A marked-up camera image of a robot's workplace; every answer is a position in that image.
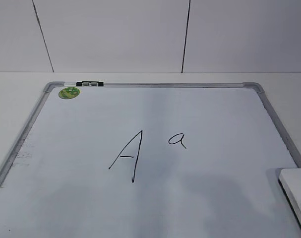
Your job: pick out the white board eraser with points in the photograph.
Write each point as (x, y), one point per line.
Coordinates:
(290, 181)

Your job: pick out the black marker clip holder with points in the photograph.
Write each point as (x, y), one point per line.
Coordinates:
(89, 84)

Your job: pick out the round green magnet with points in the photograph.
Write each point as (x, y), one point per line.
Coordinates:
(69, 93)

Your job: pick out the white board with aluminium frame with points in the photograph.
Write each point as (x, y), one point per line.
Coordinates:
(149, 161)

